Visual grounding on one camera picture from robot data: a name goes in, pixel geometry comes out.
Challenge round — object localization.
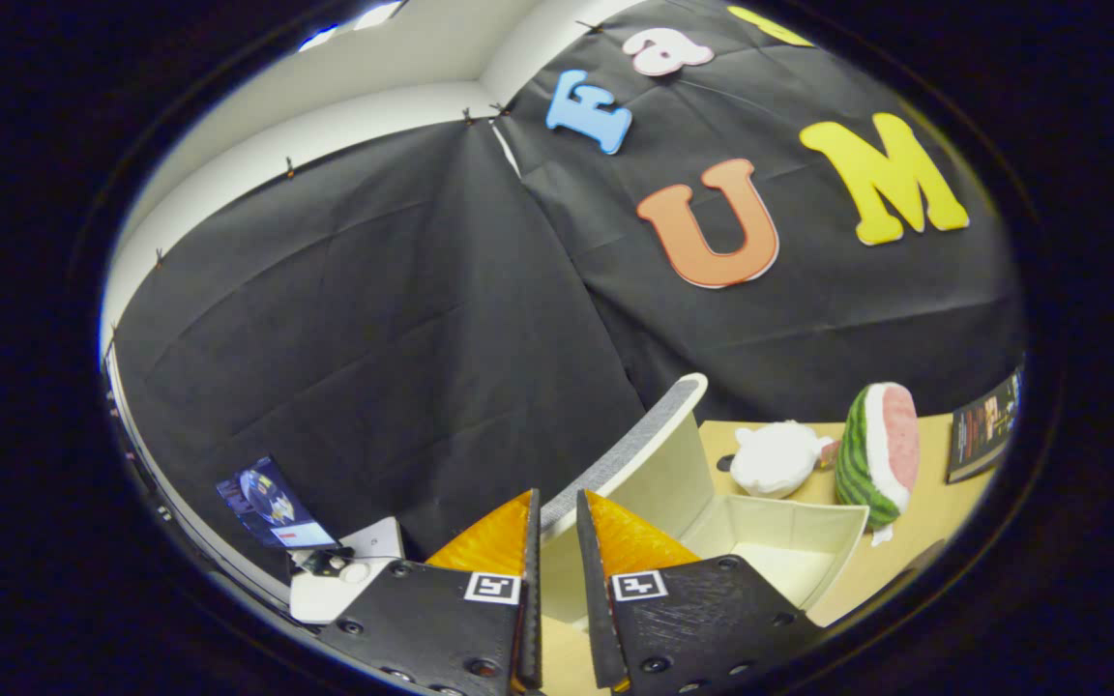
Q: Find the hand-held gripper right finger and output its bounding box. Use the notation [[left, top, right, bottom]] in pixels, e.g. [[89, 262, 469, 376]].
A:
[[574, 489, 824, 695]]

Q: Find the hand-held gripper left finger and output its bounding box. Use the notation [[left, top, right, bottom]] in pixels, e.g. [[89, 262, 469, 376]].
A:
[[320, 488, 544, 696]]

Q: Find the cream fabric storage box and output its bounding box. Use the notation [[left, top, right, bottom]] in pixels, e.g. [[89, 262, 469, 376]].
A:
[[533, 372, 872, 629]]

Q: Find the white flat object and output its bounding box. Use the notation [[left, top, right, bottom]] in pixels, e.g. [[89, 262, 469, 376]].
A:
[[288, 516, 405, 625]]

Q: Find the small black gadget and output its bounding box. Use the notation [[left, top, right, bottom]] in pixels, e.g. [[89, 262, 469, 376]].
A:
[[298, 546, 357, 579]]

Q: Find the white plush toy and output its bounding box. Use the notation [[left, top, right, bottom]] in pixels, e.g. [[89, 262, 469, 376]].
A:
[[729, 420, 838, 500]]

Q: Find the blue lit screen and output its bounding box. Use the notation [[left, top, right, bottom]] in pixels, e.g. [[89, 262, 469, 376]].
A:
[[217, 456, 337, 550]]

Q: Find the watermelon slice plush toy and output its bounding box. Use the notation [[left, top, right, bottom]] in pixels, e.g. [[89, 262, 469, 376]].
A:
[[834, 382, 922, 547]]

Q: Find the black cover book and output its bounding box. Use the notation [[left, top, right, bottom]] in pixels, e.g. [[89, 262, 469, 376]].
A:
[[946, 367, 1024, 484]]

